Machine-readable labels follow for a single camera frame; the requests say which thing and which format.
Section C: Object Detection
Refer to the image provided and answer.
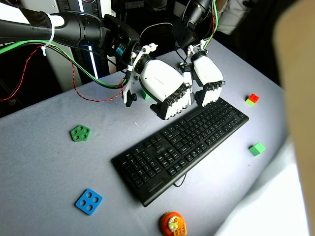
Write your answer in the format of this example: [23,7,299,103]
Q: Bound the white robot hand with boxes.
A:
[179,54,226,108]
[139,58,195,120]

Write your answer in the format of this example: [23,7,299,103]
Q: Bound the black computer keyboard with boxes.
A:
[110,97,250,207]

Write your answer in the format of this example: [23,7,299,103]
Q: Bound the person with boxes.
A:
[216,0,252,35]

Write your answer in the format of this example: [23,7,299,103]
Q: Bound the black computer tower lit strip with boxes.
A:
[56,0,116,79]

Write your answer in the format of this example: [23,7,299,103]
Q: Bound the green cube block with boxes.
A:
[248,142,266,157]

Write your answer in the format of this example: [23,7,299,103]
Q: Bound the green pentagon block with holes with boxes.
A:
[69,124,92,143]

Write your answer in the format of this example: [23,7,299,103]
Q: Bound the white cabinet panel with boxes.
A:
[45,45,83,92]

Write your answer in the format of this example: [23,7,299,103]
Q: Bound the white zip tie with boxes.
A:
[40,13,59,57]

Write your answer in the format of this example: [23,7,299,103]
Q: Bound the grey table cloth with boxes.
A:
[0,38,311,236]

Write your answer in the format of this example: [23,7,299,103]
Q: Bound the blue square block with holes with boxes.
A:
[74,188,104,216]

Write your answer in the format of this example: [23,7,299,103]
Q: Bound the orange toy cake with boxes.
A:
[159,211,188,236]

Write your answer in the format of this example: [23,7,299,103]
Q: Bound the short green cable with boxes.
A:
[204,0,220,49]

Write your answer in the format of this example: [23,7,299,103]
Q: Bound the long green cable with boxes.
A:
[0,40,128,89]

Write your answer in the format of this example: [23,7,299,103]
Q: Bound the thin white cable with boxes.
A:
[140,22,174,37]

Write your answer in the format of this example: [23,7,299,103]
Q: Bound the red black twisted cable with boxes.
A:
[0,46,125,103]

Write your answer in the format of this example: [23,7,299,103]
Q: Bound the beige blurred post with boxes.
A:
[273,0,315,236]

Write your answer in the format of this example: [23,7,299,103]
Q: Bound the black keyboard cable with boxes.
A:
[173,173,188,187]

